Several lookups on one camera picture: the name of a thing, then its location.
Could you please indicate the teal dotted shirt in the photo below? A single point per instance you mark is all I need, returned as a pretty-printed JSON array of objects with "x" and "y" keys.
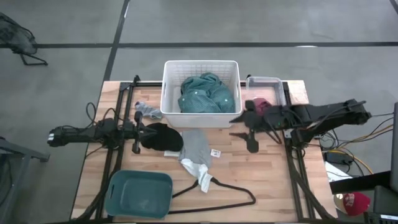
[{"x": 206, "y": 96}]

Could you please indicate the teal plastic bin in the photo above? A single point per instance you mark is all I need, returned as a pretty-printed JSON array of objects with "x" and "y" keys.
[{"x": 140, "y": 194}]

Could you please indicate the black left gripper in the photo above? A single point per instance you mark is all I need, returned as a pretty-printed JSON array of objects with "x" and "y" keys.
[{"x": 131, "y": 133}]

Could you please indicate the black power brick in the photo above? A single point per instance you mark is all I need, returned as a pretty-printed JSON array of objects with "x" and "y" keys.
[{"x": 339, "y": 158}]

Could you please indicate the black side desk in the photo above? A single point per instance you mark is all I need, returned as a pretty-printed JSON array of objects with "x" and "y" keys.
[{"x": 357, "y": 183}]

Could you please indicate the white plastic laundry basket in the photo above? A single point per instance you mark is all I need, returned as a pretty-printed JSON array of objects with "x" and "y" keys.
[{"x": 200, "y": 119}]

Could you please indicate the white paper tag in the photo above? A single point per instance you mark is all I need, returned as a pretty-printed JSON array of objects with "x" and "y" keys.
[
  {"x": 215, "y": 153},
  {"x": 171, "y": 153}
]

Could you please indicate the maroon cloth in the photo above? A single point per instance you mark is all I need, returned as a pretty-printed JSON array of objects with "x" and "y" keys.
[{"x": 262, "y": 104}]

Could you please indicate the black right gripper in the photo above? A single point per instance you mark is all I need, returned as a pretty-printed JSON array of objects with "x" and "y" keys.
[{"x": 278, "y": 118}]

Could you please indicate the black clothes hanger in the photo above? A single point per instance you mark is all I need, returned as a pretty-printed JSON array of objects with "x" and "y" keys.
[{"x": 245, "y": 194}]

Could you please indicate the black aluminium table frame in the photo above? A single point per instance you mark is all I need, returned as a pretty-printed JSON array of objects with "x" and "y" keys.
[{"x": 126, "y": 93}]

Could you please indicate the grey striped sock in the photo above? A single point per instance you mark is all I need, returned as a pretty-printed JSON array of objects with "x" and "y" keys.
[{"x": 147, "y": 110}]

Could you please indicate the grey cloth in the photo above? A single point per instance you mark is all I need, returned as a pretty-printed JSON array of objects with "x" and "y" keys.
[{"x": 196, "y": 146}]

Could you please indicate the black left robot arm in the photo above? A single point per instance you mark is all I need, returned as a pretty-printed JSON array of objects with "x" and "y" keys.
[{"x": 81, "y": 133}]

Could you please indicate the grey monitor edge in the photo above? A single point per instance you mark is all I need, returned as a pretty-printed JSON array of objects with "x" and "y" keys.
[{"x": 395, "y": 146}]

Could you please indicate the white cloth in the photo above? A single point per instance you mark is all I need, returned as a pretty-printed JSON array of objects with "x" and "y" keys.
[{"x": 199, "y": 172}]

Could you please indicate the white paper sheet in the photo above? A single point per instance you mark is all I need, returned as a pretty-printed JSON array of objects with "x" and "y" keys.
[{"x": 335, "y": 174}]

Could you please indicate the clear plastic bin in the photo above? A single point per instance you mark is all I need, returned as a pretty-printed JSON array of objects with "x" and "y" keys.
[{"x": 281, "y": 90}]

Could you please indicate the grey metal stand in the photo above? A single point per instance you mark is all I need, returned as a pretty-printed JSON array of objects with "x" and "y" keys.
[{"x": 21, "y": 154}]

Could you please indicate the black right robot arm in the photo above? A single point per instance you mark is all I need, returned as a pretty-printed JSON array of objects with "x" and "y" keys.
[{"x": 326, "y": 113}]

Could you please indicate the black beanie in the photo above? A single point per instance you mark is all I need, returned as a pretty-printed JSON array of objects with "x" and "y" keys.
[{"x": 163, "y": 138}]

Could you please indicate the red baseball cap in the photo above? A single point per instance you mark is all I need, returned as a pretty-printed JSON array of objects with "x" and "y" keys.
[{"x": 356, "y": 203}]

